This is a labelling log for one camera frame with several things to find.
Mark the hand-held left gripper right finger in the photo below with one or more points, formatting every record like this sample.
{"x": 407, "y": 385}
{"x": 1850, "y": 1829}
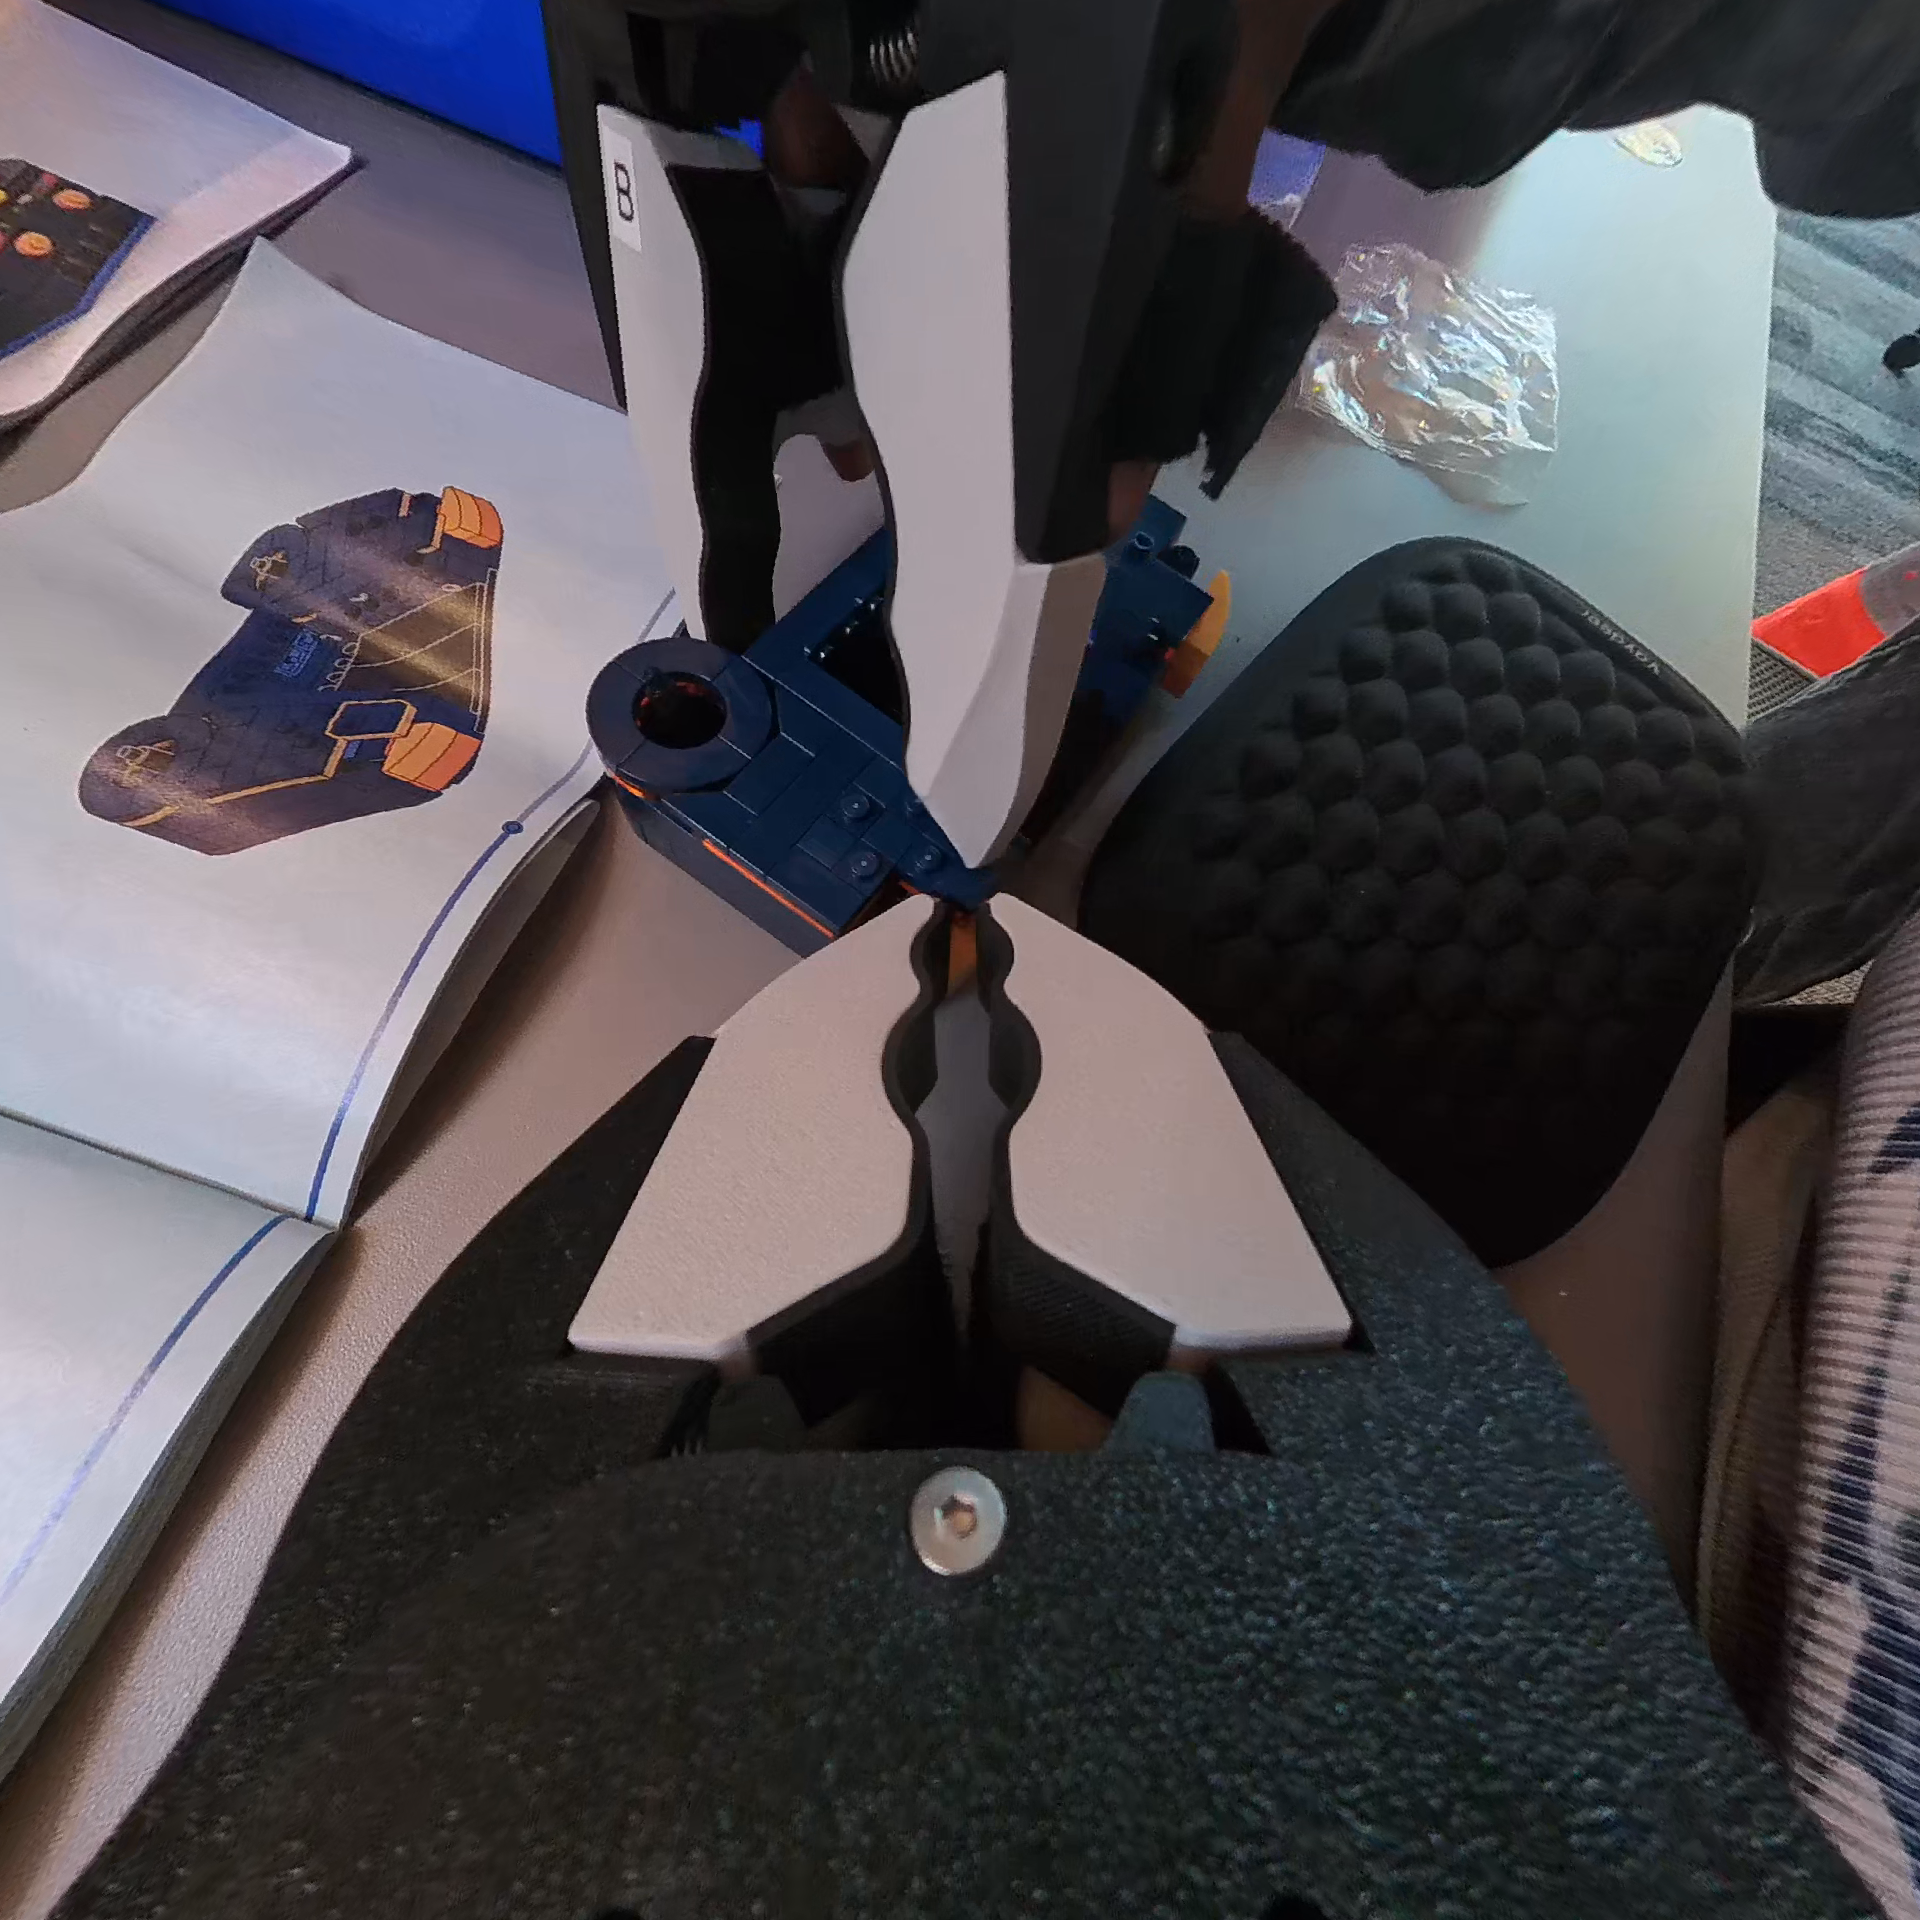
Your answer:
{"x": 1162, "y": 1185}

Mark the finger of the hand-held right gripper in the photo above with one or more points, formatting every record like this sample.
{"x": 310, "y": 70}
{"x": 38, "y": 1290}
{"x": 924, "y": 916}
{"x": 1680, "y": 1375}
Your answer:
{"x": 645, "y": 331}
{"x": 945, "y": 450}

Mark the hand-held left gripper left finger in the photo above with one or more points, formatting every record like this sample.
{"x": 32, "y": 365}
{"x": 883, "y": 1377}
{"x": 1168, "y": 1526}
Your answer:
{"x": 765, "y": 1185}

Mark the orange curved brick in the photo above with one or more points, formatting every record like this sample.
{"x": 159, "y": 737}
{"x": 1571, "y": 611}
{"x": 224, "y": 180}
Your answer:
{"x": 964, "y": 952}

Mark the dark blue brick console model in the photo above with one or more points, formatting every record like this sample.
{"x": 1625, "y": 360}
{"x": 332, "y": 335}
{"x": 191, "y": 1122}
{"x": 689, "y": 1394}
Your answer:
{"x": 795, "y": 810}

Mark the person's right forearm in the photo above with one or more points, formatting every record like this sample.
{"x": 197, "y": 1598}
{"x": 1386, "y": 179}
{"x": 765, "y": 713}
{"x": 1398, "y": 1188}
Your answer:
{"x": 1574, "y": 75}

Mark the person's right hand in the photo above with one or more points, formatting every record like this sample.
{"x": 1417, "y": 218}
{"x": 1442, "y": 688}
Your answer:
{"x": 1231, "y": 331}

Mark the clear plastic bag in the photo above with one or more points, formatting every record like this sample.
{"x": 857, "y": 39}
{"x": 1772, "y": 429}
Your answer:
{"x": 1425, "y": 360}

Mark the large blue plastic bin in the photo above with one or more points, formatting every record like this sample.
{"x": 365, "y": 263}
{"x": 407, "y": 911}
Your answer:
{"x": 375, "y": 60}

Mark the black bumpy cushion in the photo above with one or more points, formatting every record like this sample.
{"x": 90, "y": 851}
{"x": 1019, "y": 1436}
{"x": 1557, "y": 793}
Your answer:
{"x": 1425, "y": 841}

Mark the arcade cover instruction booklet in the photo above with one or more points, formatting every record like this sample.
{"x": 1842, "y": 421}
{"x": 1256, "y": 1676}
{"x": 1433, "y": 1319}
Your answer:
{"x": 224, "y": 135}

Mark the red plastic object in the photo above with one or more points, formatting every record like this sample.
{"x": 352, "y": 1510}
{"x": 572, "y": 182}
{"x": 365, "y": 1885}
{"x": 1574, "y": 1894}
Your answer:
{"x": 1844, "y": 631}

